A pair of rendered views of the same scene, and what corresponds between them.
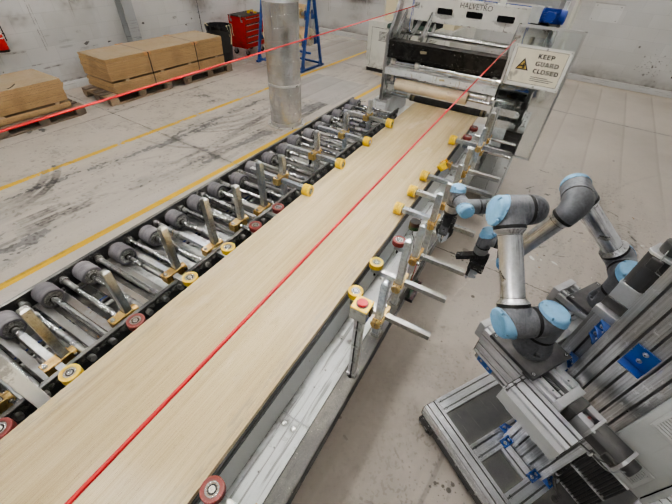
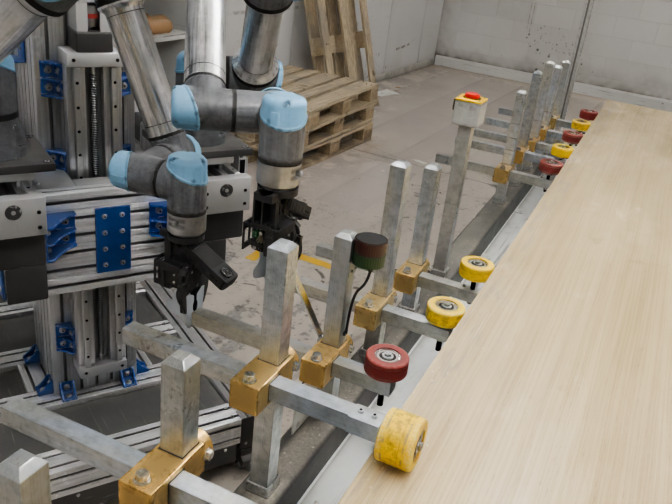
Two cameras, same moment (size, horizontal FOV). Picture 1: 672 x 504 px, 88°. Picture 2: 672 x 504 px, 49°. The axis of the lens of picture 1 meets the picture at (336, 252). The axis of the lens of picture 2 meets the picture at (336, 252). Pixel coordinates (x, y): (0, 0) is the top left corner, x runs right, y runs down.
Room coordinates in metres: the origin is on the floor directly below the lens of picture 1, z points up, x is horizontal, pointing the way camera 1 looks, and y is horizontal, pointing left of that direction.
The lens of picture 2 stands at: (2.71, -0.61, 1.62)
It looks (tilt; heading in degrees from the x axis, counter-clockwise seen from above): 25 degrees down; 174
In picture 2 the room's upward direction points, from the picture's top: 7 degrees clockwise
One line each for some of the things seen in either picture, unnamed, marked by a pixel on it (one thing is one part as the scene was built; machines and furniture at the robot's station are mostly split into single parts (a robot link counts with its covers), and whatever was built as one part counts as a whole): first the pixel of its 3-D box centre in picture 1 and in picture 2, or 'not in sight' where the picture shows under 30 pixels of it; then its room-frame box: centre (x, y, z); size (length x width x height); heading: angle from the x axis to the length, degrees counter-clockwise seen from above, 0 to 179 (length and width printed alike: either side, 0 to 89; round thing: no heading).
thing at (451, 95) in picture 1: (448, 95); not in sight; (3.84, -1.09, 1.05); 1.43 x 0.12 x 0.12; 62
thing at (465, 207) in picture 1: (466, 206); (266, 112); (1.42, -0.63, 1.29); 0.11 x 0.11 x 0.08; 7
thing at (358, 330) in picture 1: (355, 346); (452, 202); (0.83, -0.11, 0.93); 0.05 x 0.05 x 0.45; 62
